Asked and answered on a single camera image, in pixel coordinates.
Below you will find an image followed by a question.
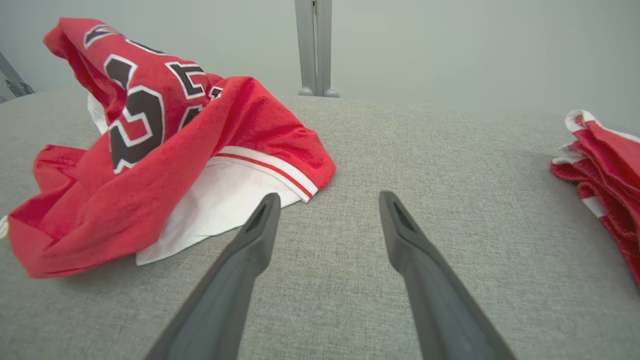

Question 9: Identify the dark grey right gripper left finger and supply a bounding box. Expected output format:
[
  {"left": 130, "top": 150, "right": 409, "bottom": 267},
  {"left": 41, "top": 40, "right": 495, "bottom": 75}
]
[{"left": 145, "top": 192, "right": 282, "bottom": 360}]

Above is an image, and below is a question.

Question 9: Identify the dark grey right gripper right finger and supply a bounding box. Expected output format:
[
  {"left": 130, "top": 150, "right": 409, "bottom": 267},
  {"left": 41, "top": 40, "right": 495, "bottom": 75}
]
[{"left": 378, "top": 190, "right": 516, "bottom": 360}]

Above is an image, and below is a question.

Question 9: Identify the red basketball jersey white trim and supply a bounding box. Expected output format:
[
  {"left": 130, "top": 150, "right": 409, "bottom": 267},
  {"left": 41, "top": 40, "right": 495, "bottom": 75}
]
[{"left": 0, "top": 17, "right": 337, "bottom": 279}]

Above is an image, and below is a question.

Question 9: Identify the stack of red shirts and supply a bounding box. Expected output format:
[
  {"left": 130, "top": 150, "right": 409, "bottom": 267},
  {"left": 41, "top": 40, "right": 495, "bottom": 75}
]
[{"left": 550, "top": 109, "right": 640, "bottom": 288}]

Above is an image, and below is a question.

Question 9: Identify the white cloth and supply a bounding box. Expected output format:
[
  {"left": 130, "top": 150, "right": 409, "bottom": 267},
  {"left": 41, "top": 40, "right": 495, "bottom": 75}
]
[{"left": 0, "top": 90, "right": 640, "bottom": 360}]

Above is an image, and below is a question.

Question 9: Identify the grey metal partition post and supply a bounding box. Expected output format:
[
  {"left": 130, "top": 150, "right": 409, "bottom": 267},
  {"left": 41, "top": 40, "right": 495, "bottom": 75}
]
[{"left": 294, "top": 0, "right": 341, "bottom": 98}]

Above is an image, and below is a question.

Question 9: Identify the grey metal rail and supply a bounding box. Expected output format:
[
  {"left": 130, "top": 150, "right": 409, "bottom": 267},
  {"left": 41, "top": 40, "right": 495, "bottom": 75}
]
[{"left": 0, "top": 50, "right": 37, "bottom": 103}]

